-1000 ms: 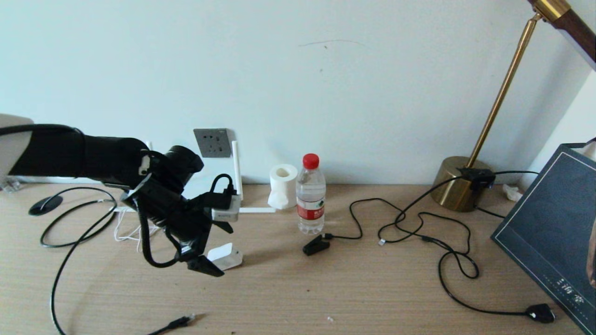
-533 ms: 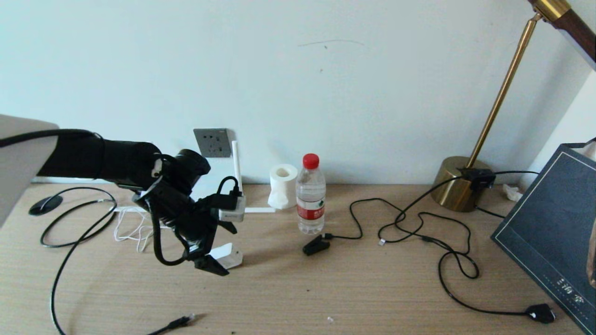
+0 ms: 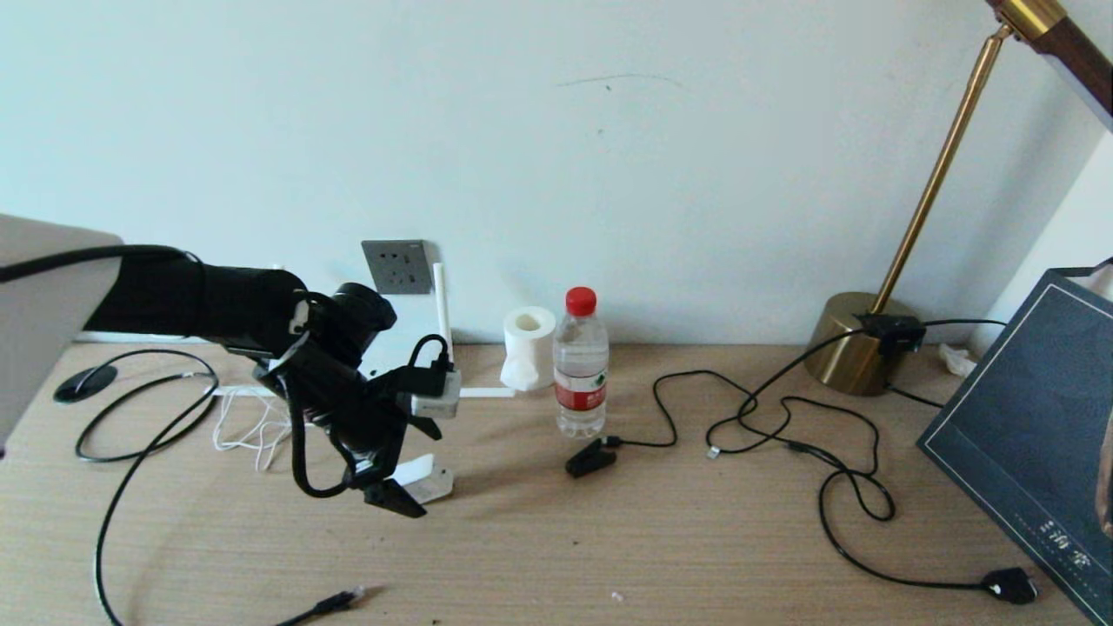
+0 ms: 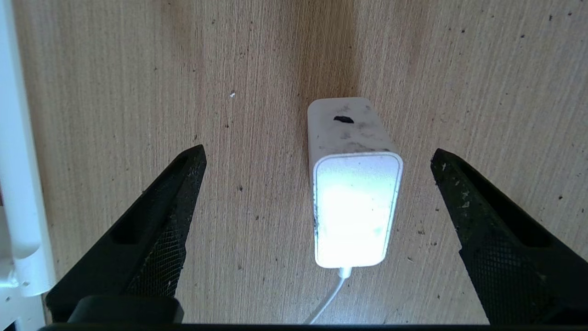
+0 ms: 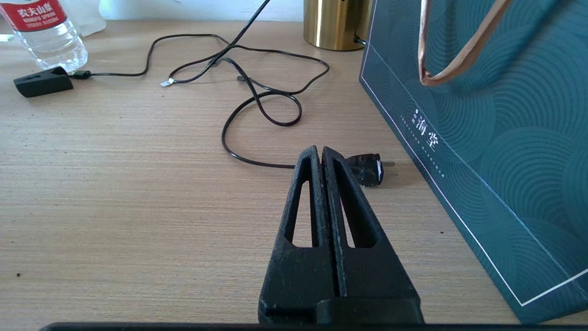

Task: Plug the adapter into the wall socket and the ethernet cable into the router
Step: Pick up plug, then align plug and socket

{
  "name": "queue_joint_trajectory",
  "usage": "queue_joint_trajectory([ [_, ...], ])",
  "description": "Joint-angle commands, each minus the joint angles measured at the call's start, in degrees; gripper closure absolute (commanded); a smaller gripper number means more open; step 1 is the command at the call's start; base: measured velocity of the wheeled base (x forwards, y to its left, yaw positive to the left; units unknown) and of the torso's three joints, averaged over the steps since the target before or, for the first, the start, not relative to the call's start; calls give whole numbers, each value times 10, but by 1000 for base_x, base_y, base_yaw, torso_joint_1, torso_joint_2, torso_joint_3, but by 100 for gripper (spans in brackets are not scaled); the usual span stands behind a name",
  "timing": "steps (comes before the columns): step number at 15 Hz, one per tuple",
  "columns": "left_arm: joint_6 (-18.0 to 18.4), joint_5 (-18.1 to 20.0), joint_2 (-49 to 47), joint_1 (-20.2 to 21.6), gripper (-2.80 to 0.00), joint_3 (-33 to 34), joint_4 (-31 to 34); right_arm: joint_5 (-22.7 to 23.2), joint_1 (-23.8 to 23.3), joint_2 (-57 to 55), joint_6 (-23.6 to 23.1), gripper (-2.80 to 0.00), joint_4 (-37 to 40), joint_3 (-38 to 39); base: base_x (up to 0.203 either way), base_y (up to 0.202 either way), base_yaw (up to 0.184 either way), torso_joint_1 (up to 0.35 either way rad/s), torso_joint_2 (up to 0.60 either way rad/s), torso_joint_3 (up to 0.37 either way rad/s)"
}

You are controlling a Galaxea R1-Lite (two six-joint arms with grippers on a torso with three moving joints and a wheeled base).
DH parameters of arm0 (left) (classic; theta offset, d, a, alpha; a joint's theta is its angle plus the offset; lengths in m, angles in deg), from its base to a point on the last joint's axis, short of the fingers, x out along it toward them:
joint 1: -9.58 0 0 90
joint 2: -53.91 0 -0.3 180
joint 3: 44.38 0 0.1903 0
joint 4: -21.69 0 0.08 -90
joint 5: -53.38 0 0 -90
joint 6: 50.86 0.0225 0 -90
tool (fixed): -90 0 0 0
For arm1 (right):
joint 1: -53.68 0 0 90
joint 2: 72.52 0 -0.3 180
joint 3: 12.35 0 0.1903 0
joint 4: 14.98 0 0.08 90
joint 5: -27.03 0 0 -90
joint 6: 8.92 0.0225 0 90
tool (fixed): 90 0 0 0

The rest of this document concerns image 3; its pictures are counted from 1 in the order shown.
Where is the brass desk lamp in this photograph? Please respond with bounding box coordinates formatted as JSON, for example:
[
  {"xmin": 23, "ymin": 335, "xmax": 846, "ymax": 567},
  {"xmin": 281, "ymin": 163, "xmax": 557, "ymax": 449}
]
[{"xmin": 803, "ymin": 0, "xmax": 1113, "ymax": 398}]

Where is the black power cord with plug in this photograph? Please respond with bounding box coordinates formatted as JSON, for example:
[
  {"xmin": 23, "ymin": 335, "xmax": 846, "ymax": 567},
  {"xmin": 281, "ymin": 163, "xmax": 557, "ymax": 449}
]
[{"xmin": 737, "ymin": 396, "xmax": 1039, "ymax": 606}]

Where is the grey wall socket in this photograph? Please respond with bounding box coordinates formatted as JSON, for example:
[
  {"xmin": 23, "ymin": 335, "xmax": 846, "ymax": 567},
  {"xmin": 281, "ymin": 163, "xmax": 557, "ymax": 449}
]
[{"xmin": 361, "ymin": 240, "xmax": 434, "ymax": 296}]

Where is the water bottle with red cap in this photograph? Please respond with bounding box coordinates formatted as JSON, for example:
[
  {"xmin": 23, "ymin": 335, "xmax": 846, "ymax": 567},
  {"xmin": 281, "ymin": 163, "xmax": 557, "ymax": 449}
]
[{"xmin": 553, "ymin": 287, "xmax": 610, "ymax": 438}]

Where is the black clip charger with cable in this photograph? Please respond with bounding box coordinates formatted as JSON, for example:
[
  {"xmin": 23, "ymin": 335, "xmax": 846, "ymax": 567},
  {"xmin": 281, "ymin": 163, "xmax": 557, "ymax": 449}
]
[{"xmin": 565, "ymin": 371, "xmax": 757, "ymax": 479}]

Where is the black cable with silver connector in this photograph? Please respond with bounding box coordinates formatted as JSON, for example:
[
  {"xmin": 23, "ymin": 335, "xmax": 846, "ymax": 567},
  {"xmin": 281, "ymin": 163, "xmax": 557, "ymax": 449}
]
[{"xmin": 704, "ymin": 329, "xmax": 866, "ymax": 459}]

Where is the black round desk grommet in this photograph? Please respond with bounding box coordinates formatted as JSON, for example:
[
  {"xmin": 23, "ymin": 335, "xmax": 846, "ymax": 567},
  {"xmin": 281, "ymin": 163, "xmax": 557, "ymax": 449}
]
[{"xmin": 54, "ymin": 365, "xmax": 119, "ymax": 404}]

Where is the white router with antennas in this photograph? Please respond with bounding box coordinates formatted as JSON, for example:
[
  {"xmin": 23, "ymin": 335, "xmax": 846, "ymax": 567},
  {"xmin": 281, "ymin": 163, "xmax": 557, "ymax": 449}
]
[{"xmin": 216, "ymin": 263, "xmax": 517, "ymax": 401}]

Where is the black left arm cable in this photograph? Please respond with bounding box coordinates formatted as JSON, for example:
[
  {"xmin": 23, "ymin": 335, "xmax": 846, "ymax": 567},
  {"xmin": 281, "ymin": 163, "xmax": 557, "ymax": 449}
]
[{"xmin": 0, "ymin": 246, "xmax": 455, "ymax": 499}]

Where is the dark teal gift bag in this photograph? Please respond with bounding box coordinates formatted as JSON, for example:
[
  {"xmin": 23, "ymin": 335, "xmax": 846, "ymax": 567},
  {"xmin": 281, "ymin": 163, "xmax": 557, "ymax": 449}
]
[{"xmin": 915, "ymin": 257, "xmax": 1113, "ymax": 626}]

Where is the white toilet paper roll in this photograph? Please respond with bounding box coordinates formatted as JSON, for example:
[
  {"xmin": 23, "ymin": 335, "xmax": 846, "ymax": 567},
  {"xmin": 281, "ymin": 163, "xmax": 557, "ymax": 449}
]
[{"xmin": 500, "ymin": 306, "xmax": 558, "ymax": 392}]

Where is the black ethernet cable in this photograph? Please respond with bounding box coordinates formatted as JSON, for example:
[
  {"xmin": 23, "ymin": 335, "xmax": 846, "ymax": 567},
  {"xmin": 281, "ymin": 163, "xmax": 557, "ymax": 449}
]
[{"xmin": 75, "ymin": 350, "xmax": 366, "ymax": 626}]

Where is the white power adapter with cable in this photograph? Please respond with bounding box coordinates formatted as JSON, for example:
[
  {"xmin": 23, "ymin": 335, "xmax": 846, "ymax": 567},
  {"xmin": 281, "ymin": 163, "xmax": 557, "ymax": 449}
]
[{"xmin": 214, "ymin": 389, "xmax": 456, "ymax": 507}]

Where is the black inline adapter box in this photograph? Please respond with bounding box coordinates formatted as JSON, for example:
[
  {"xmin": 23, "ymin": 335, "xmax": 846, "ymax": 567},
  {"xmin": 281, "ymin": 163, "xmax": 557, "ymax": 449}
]
[{"xmin": 854, "ymin": 315, "xmax": 926, "ymax": 357}]

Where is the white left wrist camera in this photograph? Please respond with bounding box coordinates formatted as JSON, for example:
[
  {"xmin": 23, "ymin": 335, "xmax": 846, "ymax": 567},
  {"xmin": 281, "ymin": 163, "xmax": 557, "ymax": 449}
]
[{"xmin": 410, "ymin": 370, "xmax": 463, "ymax": 420}]

